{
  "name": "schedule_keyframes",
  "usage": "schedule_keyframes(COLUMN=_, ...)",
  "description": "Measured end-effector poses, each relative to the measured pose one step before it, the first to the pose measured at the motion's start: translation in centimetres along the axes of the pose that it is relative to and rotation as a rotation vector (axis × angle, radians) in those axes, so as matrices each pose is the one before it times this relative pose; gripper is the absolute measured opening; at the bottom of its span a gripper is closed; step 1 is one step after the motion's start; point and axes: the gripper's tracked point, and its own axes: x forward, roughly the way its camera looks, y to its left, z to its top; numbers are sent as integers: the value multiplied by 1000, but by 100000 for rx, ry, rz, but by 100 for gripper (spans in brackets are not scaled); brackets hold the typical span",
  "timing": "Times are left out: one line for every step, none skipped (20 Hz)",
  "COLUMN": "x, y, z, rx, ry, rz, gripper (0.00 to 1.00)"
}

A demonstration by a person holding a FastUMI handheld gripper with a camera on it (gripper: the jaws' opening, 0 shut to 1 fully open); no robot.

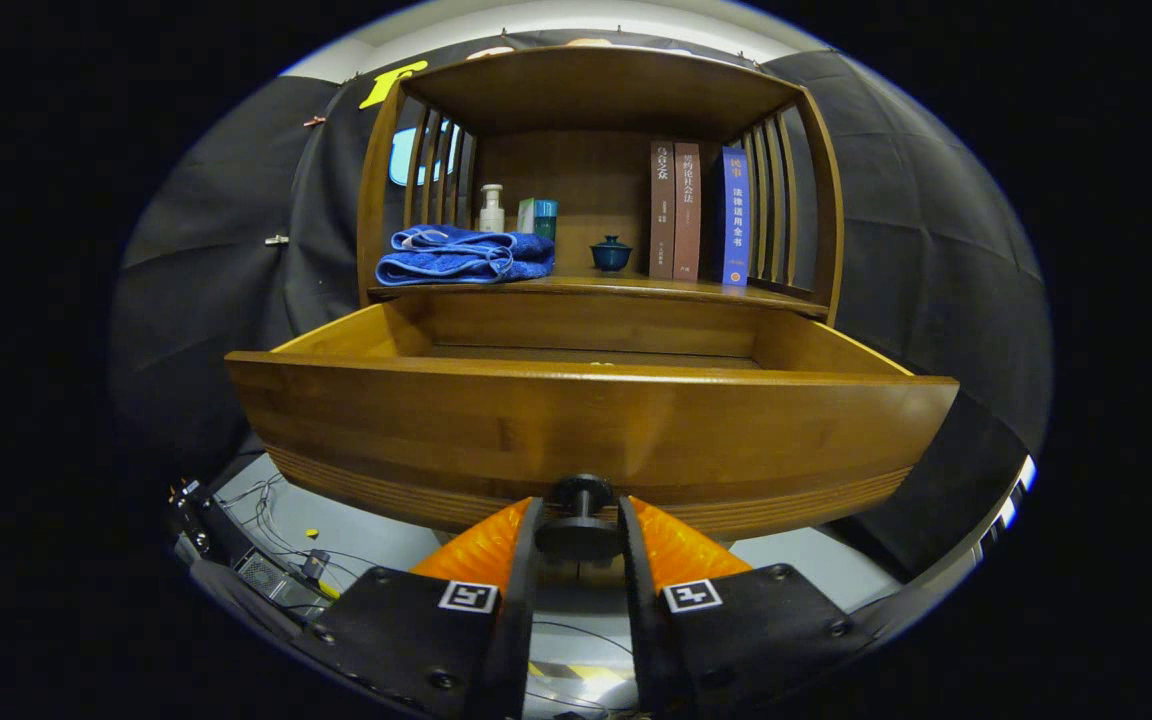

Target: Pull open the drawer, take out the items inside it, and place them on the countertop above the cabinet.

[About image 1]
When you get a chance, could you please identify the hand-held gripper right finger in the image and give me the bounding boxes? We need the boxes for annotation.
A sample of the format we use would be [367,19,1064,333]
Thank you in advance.
[619,495,877,716]

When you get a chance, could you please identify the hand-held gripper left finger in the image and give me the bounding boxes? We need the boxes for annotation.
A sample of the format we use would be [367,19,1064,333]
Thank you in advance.
[296,497,545,720]

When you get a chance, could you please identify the wooden drawer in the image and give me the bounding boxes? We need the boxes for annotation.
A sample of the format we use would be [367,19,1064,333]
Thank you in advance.
[225,290,960,563]

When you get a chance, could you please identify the wooden countertop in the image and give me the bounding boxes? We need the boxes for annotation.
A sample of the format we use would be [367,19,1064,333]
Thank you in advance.
[368,272,830,319]

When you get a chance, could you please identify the wooden cabinet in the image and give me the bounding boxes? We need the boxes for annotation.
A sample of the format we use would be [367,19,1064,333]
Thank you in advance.
[356,45,845,326]

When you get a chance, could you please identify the yellow floor tape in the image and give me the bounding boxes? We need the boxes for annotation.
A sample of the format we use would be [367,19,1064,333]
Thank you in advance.
[526,660,627,687]

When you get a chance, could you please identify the grey electronics box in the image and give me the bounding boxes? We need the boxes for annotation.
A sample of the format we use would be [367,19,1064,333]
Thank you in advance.
[236,548,329,613]

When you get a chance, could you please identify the black floor device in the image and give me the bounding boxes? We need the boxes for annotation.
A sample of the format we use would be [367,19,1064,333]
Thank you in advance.
[171,480,237,566]

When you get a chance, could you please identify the blue folded towel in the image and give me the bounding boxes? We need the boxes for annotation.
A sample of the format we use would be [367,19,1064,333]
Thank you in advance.
[375,225,556,287]

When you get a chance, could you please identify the white panel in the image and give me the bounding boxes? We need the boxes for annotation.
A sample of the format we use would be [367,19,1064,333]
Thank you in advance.
[976,455,1037,561]

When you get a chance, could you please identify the brown book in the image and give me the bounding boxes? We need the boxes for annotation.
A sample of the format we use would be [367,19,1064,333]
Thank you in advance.
[649,140,677,281]
[673,142,702,282]

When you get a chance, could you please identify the blue book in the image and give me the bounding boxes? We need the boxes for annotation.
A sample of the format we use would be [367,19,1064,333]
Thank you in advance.
[720,147,752,288]

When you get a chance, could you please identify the black backdrop cloth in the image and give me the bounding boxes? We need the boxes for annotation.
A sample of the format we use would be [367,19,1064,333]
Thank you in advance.
[106,30,1052,581]

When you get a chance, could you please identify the floor cables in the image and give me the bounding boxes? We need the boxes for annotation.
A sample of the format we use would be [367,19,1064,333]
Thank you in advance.
[216,475,377,591]

